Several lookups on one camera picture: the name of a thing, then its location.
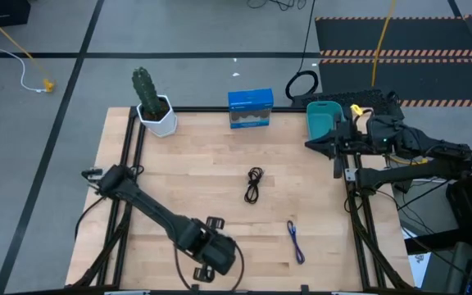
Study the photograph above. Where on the green cactus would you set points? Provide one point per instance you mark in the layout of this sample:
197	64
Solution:
146	92

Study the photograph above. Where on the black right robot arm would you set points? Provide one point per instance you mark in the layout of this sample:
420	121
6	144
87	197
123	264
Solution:
404	174

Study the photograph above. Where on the white hexagonal plant pot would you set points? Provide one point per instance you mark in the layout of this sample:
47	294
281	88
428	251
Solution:
164	125

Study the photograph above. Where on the teal plastic bin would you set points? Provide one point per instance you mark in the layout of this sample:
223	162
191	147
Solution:
322	119

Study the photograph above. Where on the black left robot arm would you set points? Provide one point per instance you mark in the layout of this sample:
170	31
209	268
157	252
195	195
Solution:
150	207

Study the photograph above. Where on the silver frame bracket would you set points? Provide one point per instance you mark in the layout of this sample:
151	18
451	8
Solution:
350	174

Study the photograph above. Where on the blue DualShock controller box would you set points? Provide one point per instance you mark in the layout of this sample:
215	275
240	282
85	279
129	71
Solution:
250	98

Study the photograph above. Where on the black hazard-striped floor mat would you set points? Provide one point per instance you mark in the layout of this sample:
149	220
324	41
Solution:
424	34

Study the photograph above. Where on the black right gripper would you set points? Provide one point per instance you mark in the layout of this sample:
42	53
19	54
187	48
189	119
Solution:
348	141

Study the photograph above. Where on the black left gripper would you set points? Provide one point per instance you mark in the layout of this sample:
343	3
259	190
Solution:
199	241

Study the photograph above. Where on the black mesh panel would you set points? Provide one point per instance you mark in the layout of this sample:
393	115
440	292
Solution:
355	98

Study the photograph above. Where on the black aluminium table frame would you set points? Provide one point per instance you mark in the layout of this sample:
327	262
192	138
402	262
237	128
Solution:
203	109

